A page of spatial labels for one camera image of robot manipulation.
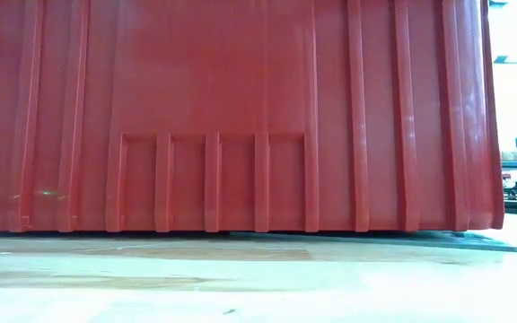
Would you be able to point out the large red plastic bin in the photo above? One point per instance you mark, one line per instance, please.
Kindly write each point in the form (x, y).
(240, 112)

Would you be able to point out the grey plastic divider panel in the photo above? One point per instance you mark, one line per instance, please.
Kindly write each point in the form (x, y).
(465, 242)

